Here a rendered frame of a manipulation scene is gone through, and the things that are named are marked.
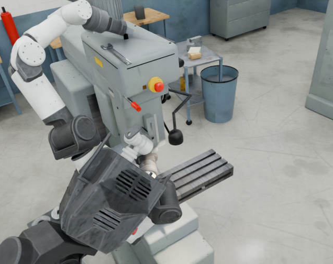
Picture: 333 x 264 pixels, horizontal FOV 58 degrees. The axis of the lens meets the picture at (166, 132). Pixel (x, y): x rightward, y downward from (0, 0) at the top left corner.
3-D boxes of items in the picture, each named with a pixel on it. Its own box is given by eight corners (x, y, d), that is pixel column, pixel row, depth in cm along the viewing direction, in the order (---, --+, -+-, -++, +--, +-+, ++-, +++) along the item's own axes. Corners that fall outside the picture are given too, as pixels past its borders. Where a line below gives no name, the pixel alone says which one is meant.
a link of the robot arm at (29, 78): (-7, 64, 96) (36, 122, 102) (1, 51, 86) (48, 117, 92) (24, 50, 103) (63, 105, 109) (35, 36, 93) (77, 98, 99)
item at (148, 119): (158, 151, 153) (153, 116, 140) (151, 154, 151) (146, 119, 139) (154, 146, 155) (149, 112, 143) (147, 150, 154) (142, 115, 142)
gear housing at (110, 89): (170, 93, 140) (168, 73, 134) (122, 111, 131) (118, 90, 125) (137, 69, 164) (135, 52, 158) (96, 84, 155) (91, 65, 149)
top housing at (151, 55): (182, 80, 127) (179, 42, 118) (125, 101, 117) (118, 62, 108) (133, 50, 161) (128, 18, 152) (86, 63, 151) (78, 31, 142)
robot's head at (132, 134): (138, 154, 114) (153, 141, 114) (125, 144, 108) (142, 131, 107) (131, 143, 118) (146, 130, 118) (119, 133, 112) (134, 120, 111)
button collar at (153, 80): (164, 89, 122) (162, 76, 119) (151, 94, 120) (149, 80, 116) (161, 88, 124) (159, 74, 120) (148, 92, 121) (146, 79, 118)
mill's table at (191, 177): (233, 175, 202) (234, 166, 198) (48, 276, 156) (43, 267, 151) (211, 156, 219) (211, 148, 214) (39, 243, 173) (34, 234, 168)
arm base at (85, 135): (88, 160, 95) (108, 140, 103) (63, 126, 91) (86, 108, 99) (61, 168, 103) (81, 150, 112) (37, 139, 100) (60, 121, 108)
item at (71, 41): (147, 89, 160) (142, 53, 148) (108, 103, 151) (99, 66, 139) (95, 48, 217) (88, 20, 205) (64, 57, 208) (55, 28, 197)
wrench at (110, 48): (134, 63, 106) (134, 61, 106) (124, 66, 105) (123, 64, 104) (109, 44, 124) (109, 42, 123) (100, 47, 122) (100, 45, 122)
